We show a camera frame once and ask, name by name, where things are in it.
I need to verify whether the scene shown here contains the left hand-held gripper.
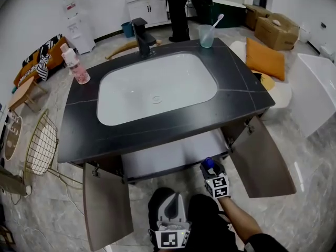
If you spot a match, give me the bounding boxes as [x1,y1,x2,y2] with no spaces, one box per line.
[154,192,191,249]

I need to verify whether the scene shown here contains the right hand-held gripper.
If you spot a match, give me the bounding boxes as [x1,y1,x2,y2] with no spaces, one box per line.
[199,161,229,200]

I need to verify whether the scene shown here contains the pink and white toothbrush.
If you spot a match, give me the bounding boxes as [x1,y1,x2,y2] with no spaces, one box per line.
[203,13,225,44]

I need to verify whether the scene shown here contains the pink lotion bottle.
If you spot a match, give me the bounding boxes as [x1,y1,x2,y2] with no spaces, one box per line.
[59,43,91,85]

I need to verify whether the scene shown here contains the person's right forearm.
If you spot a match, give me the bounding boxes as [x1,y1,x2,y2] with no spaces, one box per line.
[217,196,263,244]

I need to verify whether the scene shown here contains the white sink basin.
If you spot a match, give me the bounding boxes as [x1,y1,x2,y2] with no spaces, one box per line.
[96,51,218,127]

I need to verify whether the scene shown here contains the black faucet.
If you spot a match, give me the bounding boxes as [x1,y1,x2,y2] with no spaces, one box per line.
[131,17,158,58]

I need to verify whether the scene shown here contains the person's black trousers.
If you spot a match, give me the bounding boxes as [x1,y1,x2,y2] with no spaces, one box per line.
[148,187,245,252]

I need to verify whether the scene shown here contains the grey cabinet door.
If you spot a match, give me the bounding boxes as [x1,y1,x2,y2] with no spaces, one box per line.
[82,162,134,251]
[228,115,297,198]

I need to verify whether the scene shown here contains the person's black sleeve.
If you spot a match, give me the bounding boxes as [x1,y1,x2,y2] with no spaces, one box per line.
[244,232,289,252]

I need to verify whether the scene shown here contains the white round floor seat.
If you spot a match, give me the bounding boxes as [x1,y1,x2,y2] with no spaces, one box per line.
[228,40,293,115]

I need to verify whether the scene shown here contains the yellow round cushion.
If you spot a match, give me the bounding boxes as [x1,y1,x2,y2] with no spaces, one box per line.
[250,69,276,91]

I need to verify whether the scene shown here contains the black stone vanity top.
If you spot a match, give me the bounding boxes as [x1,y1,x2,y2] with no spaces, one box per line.
[57,37,276,164]

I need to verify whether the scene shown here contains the orange cushion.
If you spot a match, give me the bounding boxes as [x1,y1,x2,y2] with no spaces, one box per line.
[245,37,286,81]

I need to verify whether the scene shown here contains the white square bathtub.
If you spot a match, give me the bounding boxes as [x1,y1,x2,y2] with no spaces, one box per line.
[288,52,336,139]

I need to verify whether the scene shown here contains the large cardboard box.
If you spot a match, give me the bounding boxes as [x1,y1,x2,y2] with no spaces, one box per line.
[254,13,300,51]

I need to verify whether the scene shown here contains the wooden curved-back chair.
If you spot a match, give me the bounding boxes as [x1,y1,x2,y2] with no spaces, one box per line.
[104,39,140,60]

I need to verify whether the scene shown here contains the black bathtub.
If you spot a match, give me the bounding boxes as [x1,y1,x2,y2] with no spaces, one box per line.
[190,0,247,28]

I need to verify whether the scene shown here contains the small cardboard box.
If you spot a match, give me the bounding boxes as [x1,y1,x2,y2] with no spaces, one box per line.
[243,3,272,31]

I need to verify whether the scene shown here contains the blue waste bin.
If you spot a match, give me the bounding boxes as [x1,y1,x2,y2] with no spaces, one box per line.
[121,22,134,38]

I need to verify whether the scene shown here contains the white toilet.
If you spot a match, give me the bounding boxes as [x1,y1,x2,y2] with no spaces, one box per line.
[299,22,312,44]
[319,42,336,62]

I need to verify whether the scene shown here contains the white vanity cabinet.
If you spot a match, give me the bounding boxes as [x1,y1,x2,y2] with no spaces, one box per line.
[125,0,171,34]

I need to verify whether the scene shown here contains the round white side table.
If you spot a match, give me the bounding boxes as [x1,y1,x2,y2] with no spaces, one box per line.
[4,115,24,161]

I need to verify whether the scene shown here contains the white water dispenser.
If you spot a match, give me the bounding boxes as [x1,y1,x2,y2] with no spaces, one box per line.
[62,0,97,55]

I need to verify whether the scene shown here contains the wooden coffee table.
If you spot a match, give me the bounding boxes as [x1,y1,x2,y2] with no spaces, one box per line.
[7,76,49,112]

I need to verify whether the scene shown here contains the orange sofa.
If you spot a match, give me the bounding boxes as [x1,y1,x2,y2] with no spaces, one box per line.
[13,34,70,89]

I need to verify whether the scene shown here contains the black and white striped cushion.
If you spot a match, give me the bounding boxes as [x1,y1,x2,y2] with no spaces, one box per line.
[36,54,52,82]

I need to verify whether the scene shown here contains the black and white striped throw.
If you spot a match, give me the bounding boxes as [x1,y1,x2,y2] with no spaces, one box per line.
[22,34,64,68]

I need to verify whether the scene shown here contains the gold wire chair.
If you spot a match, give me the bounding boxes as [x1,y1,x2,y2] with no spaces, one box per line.
[24,108,83,186]

